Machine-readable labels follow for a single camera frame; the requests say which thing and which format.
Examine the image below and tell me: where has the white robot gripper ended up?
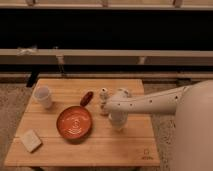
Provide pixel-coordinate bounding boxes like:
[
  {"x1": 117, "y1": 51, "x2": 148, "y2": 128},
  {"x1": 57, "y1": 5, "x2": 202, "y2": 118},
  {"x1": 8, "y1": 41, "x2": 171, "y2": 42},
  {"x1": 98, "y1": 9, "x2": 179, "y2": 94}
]
[{"x1": 108, "y1": 113, "x2": 128, "y2": 130}]

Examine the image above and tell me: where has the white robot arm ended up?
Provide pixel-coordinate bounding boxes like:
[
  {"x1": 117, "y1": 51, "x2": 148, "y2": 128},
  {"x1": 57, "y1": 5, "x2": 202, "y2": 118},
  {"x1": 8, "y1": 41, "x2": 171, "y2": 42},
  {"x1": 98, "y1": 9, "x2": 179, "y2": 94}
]
[{"x1": 104, "y1": 80, "x2": 213, "y2": 171}]

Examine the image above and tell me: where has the light wooden table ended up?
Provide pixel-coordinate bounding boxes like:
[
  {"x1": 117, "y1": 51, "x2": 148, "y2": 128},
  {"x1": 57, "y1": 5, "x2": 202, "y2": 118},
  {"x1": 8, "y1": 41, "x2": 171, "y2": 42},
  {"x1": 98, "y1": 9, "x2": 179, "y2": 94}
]
[{"x1": 5, "y1": 79, "x2": 160, "y2": 167}]

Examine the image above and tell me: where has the orange frying pan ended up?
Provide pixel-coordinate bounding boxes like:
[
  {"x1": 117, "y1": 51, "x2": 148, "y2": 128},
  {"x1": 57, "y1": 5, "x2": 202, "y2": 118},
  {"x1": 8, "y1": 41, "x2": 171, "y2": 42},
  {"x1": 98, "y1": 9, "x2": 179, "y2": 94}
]
[{"x1": 56, "y1": 91, "x2": 94, "y2": 141}]

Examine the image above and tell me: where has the white plastic cup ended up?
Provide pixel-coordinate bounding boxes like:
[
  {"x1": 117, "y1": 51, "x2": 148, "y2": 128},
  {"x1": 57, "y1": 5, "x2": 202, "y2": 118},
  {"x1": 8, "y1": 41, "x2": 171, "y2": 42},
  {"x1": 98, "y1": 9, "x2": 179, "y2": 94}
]
[{"x1": 33, "y1": 86, "x2": 52, "y2": 109}]

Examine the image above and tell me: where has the white sponge block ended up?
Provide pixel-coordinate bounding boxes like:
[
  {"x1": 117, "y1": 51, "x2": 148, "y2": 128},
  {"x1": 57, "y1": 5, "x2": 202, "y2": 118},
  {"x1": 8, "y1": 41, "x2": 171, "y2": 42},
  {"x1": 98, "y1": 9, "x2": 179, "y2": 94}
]
[{"x1": 20, "y1": 130, "x2": 42, "y2": 153}]

